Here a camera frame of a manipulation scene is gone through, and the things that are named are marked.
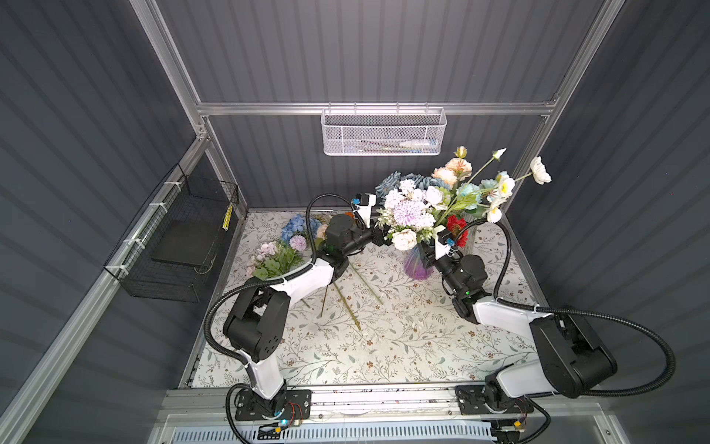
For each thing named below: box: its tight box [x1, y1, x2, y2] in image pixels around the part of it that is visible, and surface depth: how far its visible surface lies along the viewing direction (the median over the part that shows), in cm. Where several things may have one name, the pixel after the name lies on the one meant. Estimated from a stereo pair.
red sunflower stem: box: [446, 214, 469, 247], surface depth 80 cm
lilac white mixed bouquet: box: [376, 178, 447, 252], surface depth 67 cm
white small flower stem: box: [466, 148, 552, 223], surface depth 61 cm
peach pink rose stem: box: [430, 145, 473, 191], surface depth 79 cm
